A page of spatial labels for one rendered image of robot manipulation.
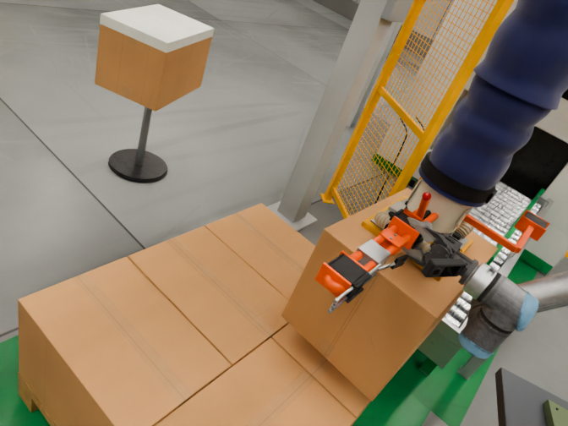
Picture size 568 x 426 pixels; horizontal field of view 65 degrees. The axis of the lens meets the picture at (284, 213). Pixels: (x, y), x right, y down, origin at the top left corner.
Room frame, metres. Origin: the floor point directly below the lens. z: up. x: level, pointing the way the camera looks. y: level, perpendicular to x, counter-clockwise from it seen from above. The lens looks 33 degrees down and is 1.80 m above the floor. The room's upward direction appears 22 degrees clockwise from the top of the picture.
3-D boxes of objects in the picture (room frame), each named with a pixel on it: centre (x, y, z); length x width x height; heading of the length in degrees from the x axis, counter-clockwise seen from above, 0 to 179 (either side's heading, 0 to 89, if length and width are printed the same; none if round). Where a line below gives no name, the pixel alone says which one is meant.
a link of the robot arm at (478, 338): (0.93, -0.61, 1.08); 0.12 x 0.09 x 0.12; 163
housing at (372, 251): (0.89, -0.23, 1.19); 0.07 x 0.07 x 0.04; 63
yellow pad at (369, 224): (1.34, -0.36, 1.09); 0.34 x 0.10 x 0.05; 153
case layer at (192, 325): (1.17, -0.04, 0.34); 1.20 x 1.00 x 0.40; 153
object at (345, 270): (0.77, -0.17, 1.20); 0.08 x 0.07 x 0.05; 153
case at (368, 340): (1.28, -0.45, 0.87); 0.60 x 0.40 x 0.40; 151
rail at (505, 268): (2.51, -1.44, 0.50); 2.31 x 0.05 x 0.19; 153
